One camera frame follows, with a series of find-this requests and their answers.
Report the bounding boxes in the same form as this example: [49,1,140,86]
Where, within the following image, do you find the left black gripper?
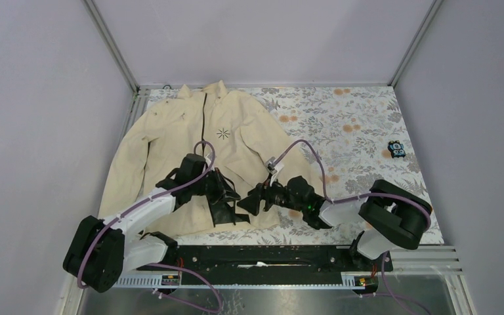
[191,167,240,205]

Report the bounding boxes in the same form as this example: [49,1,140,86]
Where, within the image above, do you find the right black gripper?
[236,173,306,217]

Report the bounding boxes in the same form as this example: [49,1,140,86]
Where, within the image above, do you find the cream zip-up jacket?
[98,81,323,218]

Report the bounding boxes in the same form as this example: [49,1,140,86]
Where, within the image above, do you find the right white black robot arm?
[237,176,432,270]

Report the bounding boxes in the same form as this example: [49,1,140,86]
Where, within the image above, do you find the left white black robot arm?
[62,154,241,293]

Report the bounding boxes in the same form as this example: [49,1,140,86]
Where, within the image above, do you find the floral patterned table cloth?
[178,87,429,245]

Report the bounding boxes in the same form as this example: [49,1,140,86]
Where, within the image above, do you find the small blue black toy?
[387,140,406,158]

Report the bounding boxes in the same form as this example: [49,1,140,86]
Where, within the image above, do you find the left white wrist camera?
[203,150,216,173]

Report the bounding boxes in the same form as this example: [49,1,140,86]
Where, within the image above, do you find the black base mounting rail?
[141,245,394,287]

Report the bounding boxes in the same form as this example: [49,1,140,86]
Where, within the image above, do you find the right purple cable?
[266,138,433,315]

